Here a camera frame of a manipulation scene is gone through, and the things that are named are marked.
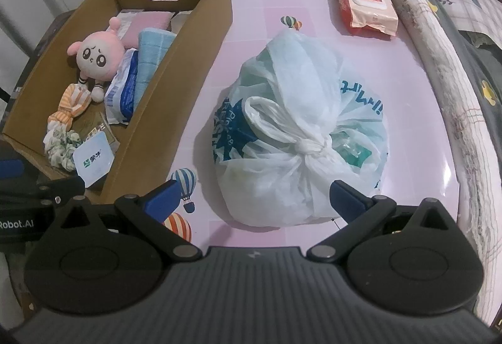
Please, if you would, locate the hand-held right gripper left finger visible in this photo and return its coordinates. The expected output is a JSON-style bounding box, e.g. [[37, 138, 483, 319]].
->
[[49, 179, 201, 262]]

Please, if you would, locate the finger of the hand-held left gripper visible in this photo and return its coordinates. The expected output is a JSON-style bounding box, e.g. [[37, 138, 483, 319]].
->
[[37, 175, 86, 206], [0, 160, 23, 179]]

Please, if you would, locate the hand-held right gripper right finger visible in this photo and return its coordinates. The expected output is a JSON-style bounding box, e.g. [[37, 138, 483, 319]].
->
[[305, 179, 457, 263]]

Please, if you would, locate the green white scrunchie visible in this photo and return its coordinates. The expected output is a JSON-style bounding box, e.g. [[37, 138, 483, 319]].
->
[[43, 128, 83, 172]]

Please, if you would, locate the blue white carton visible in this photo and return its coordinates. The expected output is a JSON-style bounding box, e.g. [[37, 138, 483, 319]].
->
[[72, 132, 116, 188]]

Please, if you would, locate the orange striped scrunchie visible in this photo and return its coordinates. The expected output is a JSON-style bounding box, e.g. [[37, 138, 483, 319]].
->
[[48, 83, 93, 133]]

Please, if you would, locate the brown cardboard box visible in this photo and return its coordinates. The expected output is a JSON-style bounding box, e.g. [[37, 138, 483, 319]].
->
[[2, 0, 234, 205]]

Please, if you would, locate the white plastic bag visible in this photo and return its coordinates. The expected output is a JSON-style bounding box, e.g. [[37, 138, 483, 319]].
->
[[212, 28, 391, 228]]

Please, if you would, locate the blue plastic packet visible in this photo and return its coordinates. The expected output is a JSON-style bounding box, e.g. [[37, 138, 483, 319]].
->
[[104, 48, 142, 125]]

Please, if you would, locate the pink plush doll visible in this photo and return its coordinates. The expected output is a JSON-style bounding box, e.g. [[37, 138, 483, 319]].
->
[[67, 17, 126, 102]]

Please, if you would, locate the light blue checked towel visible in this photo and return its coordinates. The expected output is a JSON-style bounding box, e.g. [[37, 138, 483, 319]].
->
[[133, 27, 177, 109]]

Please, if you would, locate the pink sponge pad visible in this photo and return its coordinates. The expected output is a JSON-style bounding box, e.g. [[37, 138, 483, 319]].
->
[[121, 11, 175, 49]]

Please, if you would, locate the white cloth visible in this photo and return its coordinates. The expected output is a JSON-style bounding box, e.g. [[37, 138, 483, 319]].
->
[[116, 11, 138, 39]]

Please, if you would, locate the white packet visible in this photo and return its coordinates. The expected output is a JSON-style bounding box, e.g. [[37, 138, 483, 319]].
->
[[171, 10, 194, 33]]

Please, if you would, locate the rolled white plaid blanket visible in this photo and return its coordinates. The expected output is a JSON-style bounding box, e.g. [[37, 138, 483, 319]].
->
[[360, 0, 502, 313]]

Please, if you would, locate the grey duck print blanket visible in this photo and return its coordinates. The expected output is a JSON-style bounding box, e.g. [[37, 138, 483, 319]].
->
[[386, 0, 502, 219]]

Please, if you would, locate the cream lace cloth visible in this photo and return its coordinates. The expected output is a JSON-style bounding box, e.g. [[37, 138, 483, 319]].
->
[[471, 32, 499, 49]]

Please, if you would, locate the pink balloon print mat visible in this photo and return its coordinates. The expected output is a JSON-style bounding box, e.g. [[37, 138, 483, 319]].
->
[[163, 0, 477, 251]]

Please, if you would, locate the pink plaid printed sheet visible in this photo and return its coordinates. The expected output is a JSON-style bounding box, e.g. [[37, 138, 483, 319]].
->
[[421, 0, 502, 45]]

